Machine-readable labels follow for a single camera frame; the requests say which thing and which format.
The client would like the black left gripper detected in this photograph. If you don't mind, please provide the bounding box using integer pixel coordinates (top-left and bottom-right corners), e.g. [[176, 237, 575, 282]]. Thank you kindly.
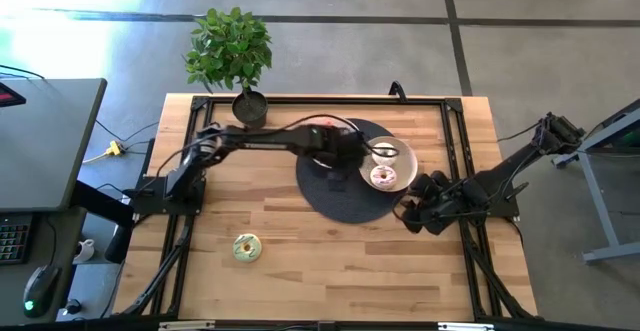
[[313, 124, 370, 193]]

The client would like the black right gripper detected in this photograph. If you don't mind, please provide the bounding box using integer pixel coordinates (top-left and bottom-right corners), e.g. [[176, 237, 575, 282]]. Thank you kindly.
[[397, 169, 464, 237]]

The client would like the large pink donut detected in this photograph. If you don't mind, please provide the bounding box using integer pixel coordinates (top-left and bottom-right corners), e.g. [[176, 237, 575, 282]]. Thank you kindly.
[[369, 164, 399, 191]]

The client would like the black round placemat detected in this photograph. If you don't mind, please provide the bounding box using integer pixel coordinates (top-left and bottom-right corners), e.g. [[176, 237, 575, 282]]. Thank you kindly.
[[295, 117, 407, 225]]

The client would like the beige plate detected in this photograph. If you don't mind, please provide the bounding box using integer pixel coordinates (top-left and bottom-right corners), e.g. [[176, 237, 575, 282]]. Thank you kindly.
[[358, 135, 419, 193]]

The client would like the large green donut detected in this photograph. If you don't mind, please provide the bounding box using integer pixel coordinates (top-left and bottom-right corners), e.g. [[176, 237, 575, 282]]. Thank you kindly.
[[232, 233, 263, 263]]

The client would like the black plant pot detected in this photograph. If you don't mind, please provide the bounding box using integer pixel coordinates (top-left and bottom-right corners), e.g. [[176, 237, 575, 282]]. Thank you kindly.
[[231, 89, 270, 128]]

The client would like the green leafy potted plant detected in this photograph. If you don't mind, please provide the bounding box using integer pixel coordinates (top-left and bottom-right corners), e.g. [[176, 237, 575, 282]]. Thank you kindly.
[[182, 6, 274, 93]]

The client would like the black desk leg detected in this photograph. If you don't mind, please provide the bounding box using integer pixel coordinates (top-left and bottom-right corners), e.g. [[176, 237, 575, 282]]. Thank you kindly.
[[72, 179, 137, 265]]

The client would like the white mug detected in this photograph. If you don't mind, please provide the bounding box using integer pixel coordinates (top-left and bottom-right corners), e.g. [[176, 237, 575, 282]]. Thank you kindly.
[[74, 238, 96, 263]]

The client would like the grey desk top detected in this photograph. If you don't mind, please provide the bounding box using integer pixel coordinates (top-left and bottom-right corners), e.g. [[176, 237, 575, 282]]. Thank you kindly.
[[0, 77, 109, 214]]

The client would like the black computer mouse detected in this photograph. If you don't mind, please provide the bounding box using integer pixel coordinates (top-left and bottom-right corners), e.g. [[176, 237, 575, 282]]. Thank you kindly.
[[22, 264, 61, 319]]

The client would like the black keyboard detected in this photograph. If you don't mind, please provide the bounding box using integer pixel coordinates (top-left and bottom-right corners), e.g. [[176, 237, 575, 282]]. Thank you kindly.
[[0, 213, 34, 266]]

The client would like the red lit device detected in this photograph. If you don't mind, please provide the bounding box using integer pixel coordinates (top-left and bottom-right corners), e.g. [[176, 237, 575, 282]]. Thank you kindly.
[[0, 81, 27, 108]]

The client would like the black aluminium table frame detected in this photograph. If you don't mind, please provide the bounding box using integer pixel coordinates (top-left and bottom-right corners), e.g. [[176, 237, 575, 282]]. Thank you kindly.
[[119, 94, 540, 322]]

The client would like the silver metal bracket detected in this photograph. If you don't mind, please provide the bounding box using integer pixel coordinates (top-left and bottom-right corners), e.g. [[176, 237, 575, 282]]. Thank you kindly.
[[158, 320, 216, 331], [437, 321, 495, 331]]

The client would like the grey metal table frame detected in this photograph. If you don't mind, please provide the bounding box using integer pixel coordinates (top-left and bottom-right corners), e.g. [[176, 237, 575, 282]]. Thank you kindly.
[[551, 98, 640, 265]]

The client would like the black floor cable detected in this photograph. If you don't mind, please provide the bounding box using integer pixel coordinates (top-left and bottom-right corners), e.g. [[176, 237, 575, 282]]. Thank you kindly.
[[93, 118, 161, 145]]

